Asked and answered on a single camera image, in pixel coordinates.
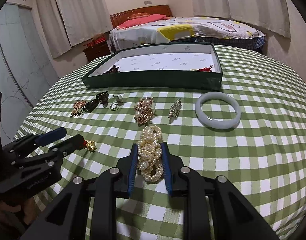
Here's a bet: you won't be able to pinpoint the white pearl bracelet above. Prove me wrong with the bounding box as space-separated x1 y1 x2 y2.
137 125 164 184

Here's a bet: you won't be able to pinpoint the red knot gold charm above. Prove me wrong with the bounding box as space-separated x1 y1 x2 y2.
83 140 97 152

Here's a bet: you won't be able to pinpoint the gold rhinestone brooch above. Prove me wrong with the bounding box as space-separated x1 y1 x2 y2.
71 101 86 116

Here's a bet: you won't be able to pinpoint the pearl rhinestone flower brooch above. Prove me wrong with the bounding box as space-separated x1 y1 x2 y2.
133 97 154 126

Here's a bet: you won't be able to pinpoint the silver crystal brooch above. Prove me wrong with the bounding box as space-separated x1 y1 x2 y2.
168 98 182 119

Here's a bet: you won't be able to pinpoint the black bead cord necklace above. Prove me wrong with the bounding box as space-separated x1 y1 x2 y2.
82 90 110 113

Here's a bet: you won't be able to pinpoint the white jade bangle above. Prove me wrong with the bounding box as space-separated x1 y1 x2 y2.
194 91 242 131

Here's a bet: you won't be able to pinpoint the person's hand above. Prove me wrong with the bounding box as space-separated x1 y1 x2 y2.
0 198 40 226

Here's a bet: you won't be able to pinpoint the green checked tablecloth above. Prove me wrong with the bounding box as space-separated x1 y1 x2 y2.
16 46 306 239

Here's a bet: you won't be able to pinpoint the dark wooden nightstand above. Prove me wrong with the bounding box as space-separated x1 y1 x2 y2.
83 41 111 62

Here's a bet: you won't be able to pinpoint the dark green cardboard box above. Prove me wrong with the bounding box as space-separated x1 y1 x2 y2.
82 42 223 91

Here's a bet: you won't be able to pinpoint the red knot charm in box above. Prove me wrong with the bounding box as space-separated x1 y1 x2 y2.
191 64 213 73

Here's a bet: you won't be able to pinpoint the red boxes on nightstand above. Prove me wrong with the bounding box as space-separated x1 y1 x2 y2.
85 33 106 48

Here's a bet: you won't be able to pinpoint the left white curtain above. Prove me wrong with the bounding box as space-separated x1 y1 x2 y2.
36 0 113 59

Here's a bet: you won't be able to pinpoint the white curtain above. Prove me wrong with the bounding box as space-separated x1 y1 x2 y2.
36 0 113 59
192 0 291 38

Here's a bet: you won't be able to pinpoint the bed with patterned sheet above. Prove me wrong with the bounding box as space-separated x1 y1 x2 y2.
109 17 266 51

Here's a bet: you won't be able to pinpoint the wooden headboard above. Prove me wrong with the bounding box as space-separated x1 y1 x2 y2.
110 4 172 28

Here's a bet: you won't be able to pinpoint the pink pillow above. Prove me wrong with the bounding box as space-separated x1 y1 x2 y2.
116 14 170 29

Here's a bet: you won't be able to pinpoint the orange patterned pillow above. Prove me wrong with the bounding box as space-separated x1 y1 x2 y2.
128 12 150 20

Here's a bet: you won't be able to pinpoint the right white curtain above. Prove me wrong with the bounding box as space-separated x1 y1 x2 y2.
192 0 291 38

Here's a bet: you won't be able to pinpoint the silver pearl ring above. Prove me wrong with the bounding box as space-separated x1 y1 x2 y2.
110 94 125 111

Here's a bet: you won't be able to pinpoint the dark red bead bracelet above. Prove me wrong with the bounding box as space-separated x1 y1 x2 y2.
104 64 121 74

